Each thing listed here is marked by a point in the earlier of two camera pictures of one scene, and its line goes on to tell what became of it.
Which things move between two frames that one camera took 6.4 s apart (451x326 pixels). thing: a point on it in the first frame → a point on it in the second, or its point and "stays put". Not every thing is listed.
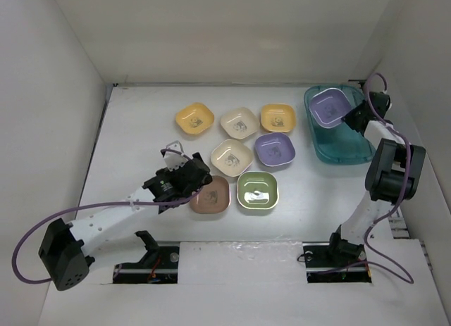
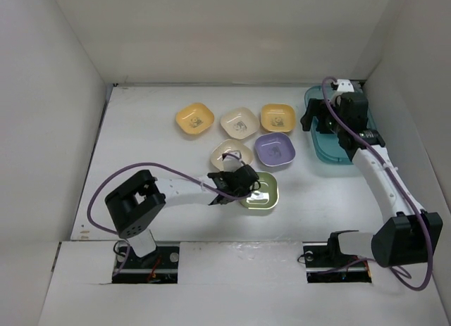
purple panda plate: x=275 y=149 stays put
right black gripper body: x=362 y=112 → x=330 y=122
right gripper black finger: x=351 y=117 → x=316 y=108
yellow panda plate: x=278 y=117 stays put
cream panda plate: x=232 y=158 stays put
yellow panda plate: x=194 y=118 stays put
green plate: x=257 y=190 stays put
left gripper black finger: x=206 y=179 → x=249 y=186
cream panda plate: x=240 y=122 stays put
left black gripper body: x=166 y=172 → x=223 y=174
